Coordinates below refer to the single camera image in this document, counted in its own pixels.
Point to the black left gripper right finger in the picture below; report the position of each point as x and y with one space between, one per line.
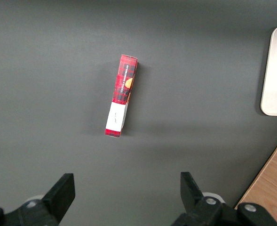
197 207

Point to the wooden drawer cabinet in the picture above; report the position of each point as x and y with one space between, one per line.
274 183

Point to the red plaid cookie box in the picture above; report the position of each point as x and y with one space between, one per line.
123 94

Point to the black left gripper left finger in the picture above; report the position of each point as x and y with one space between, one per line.
56 202

